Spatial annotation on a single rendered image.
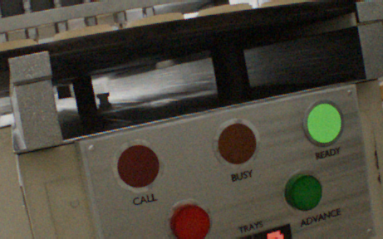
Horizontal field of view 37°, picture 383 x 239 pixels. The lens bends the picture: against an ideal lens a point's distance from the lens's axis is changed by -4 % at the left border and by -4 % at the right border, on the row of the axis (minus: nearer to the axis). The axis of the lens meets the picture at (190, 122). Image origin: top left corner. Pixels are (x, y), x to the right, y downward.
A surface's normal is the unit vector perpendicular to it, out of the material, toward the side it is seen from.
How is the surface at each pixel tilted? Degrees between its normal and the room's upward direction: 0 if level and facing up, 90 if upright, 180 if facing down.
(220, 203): 90
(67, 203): 90
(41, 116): 90
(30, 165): 90
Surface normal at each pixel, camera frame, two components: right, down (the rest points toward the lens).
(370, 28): 0.30, 0.03
